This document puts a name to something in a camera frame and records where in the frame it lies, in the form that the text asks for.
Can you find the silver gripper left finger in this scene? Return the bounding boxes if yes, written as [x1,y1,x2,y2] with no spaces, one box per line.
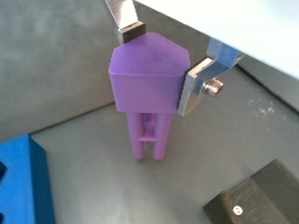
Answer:
[101,0,145,44]

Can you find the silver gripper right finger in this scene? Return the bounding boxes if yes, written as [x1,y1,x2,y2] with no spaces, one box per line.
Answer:
[177,38,244,116]

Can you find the purple three prong peg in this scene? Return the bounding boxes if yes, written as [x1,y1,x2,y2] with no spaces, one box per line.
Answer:
[108,32,191,159]

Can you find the blue shape sorting board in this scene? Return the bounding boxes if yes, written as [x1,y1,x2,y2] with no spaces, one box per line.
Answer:
[0,135,56,224]

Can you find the black curved stand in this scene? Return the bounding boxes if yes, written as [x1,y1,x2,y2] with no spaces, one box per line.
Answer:
[203,160,299,224]

